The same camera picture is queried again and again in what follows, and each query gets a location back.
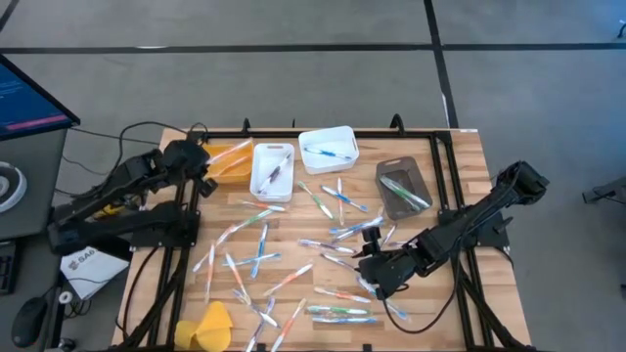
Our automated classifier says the white round device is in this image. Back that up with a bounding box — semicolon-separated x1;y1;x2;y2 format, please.
0;160;28;214

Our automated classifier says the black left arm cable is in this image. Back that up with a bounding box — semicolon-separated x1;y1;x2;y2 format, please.
104;120;210;197

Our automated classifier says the orange plastic bin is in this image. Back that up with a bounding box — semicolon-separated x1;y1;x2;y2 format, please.
202;139;255;186

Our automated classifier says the thick black cable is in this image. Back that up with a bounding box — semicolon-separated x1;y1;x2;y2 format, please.
120;245;162;339

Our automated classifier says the white paper box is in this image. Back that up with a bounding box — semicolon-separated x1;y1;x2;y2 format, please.
59;245;131;301

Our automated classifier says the wide white plastic bin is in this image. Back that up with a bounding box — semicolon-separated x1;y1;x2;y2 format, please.
297;125;360;176

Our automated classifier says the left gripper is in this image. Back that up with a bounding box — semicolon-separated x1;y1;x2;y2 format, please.
163;140;220;200

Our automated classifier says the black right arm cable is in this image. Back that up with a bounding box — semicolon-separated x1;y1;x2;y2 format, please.
384;243;465;335

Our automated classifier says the thin black floor cable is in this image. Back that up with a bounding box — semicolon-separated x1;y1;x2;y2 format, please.
67;125;162;147

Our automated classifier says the black stand leg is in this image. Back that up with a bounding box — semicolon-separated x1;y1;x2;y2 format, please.
580;174;626;206

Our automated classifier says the yellow crumpled cloth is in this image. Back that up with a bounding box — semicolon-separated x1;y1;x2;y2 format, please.
173;299;235;352

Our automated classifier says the computer monitor with blue screen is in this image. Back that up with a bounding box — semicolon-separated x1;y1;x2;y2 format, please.
0;52;82;143

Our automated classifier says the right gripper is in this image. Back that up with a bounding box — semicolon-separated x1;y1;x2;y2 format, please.
358;225;419;301

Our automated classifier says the yellow cable bundle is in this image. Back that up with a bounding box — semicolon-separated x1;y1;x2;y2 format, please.
95;203;124;219

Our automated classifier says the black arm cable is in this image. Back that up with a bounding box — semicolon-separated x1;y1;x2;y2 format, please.
384;243;465;335
104;120;210;197

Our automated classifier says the grey computer desk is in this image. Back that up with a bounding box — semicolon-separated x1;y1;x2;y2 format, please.
0;127;69;352

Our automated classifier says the narrow white plastic bin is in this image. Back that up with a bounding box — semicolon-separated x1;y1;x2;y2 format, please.
248;142;296;203

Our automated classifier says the black computer mouse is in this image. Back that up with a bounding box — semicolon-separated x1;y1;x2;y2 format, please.
10;295;50;350

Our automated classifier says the dark translucent plastic bin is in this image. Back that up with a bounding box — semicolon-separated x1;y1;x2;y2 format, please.
375;155;434;221

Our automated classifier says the black keyboard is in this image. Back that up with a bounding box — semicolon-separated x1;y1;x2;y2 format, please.
0;239;22;296

